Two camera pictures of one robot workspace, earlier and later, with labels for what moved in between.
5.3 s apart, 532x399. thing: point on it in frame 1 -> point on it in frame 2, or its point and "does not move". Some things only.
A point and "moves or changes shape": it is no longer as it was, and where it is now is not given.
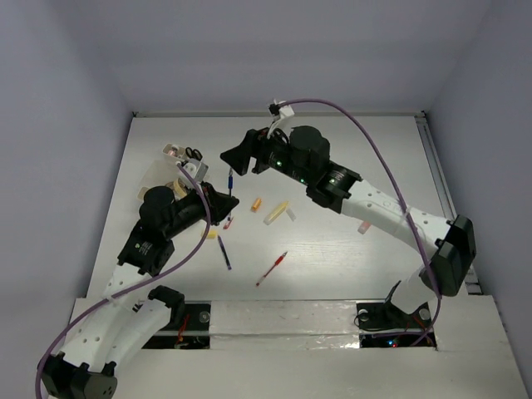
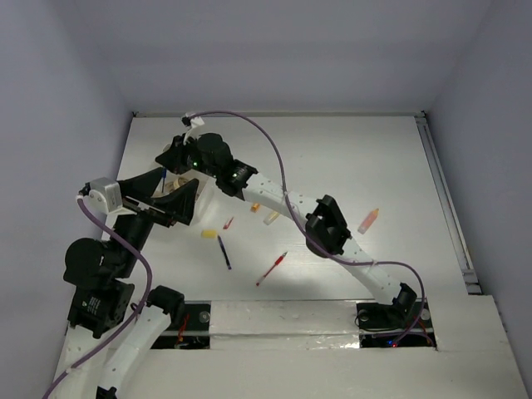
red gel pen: [278, 260] does not move
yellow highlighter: [276, 214] does not move
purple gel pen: [224, 253] does not move
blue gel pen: [230, 180] moves or changes shape
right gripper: [238, 157] -> [174, 157]
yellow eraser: [212, 234] does not move
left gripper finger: [219, 204] -> [178, 204]
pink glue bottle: [364, 227] does not move
